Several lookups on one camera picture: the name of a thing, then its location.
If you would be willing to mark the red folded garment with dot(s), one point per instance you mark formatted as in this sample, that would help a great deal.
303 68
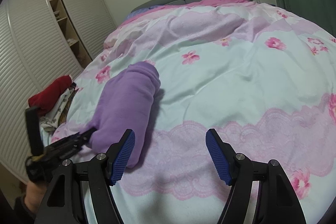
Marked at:
46 99

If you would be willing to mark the floral mint pink duvet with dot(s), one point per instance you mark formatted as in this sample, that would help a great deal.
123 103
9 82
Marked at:
263 77

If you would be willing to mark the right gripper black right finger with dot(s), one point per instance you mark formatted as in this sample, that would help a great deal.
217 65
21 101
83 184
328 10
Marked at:
223 157

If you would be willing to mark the white louvered wardrobe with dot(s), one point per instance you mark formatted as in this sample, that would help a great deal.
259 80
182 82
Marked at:
42 40

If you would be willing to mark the folded patterned clothes stack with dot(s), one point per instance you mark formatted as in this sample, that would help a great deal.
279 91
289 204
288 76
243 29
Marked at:
58 115

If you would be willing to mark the purple knit sweater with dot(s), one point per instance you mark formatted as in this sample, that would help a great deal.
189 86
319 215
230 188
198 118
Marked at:
125 103

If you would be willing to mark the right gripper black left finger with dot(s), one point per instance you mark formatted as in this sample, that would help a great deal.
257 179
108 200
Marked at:
118 156

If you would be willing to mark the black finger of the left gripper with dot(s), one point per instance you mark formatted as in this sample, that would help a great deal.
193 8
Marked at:
72 144

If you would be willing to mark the person's left hand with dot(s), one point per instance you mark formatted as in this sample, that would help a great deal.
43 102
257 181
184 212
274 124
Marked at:
27 206

